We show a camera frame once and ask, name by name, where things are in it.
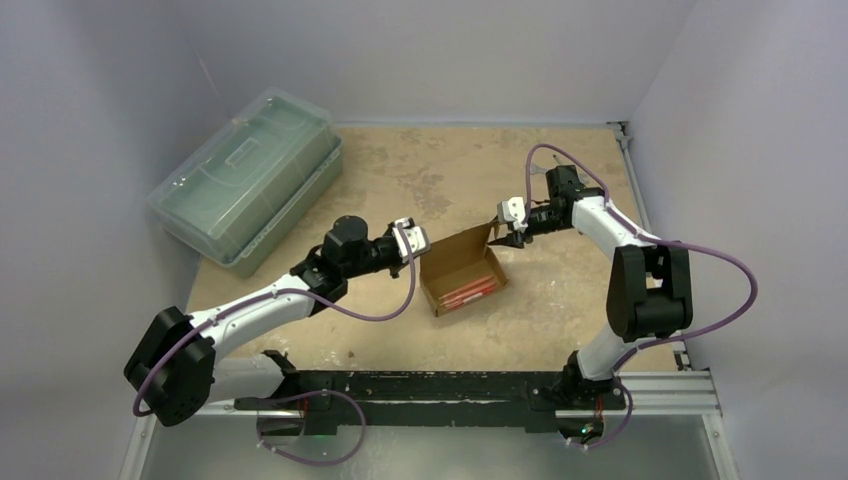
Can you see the red pen with label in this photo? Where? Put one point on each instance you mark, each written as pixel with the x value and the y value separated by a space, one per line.
pixel 470 298

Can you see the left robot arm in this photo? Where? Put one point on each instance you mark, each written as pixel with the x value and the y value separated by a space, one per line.
pixel 176 364

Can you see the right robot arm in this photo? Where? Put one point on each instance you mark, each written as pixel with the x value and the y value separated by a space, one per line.
pixel 649 291

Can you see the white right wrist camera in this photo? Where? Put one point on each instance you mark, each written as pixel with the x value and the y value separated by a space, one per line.
pixel 513 214

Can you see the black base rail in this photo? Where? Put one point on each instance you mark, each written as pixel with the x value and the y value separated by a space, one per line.
pixel 328 399

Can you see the pink pen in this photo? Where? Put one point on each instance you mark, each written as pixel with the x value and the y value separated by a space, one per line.
pixel 477 281

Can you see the brown cardboard box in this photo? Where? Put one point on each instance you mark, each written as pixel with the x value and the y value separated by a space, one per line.
pixel 457 260

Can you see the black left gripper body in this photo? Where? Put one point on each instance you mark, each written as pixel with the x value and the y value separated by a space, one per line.
pixel 380 257

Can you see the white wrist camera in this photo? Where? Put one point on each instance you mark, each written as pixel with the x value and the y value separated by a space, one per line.
pixel 412 240
pixel 513 214

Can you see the clear plastic storage box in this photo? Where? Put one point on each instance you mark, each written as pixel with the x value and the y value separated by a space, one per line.
pixel 239 194

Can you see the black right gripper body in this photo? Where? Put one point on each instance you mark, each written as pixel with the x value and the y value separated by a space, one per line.
pixel 540 221

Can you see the aluminium frame rail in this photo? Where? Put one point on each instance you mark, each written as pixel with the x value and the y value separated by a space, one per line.
pixel 218 443

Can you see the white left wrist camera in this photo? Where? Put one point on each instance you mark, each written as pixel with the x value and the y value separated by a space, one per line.
pixel 412 240

